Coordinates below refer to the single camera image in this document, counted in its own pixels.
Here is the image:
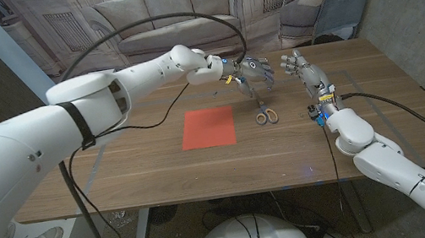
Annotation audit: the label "grey orange handled scissors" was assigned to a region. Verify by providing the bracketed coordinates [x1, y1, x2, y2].
[250, 87, 281, 127]

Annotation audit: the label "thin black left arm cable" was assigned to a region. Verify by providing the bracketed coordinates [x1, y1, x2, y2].
[57, 82, 215, 238]

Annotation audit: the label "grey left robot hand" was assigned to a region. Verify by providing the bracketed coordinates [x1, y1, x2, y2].
[227, 52, 279, 101]

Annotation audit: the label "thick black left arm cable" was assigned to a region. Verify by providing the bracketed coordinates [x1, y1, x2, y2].
[36, 2, 278, 238]

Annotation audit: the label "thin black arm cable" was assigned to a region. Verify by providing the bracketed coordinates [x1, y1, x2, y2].
[320, 122, 357, 238]
[57, 82, 215, 238]

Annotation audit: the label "white table leg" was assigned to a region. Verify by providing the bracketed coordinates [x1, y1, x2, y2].
[126, 207, 156, 238]
[335, 177, 373, 238]

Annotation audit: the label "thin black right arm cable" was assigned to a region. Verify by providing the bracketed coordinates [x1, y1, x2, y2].
[320, 122, 357, 238]

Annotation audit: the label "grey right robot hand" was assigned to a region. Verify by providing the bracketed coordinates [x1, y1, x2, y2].
[277, 42, 346, 121]

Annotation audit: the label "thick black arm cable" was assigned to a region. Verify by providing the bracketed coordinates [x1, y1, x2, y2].
[339, 80, 425, 190]
[36, 2, 278, 238]

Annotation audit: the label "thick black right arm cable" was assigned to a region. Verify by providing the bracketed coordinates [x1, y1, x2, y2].
[339, 80, 425, 190]

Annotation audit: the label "red origami paper sheet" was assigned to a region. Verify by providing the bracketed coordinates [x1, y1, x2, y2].
[176, 104, 239, 154]

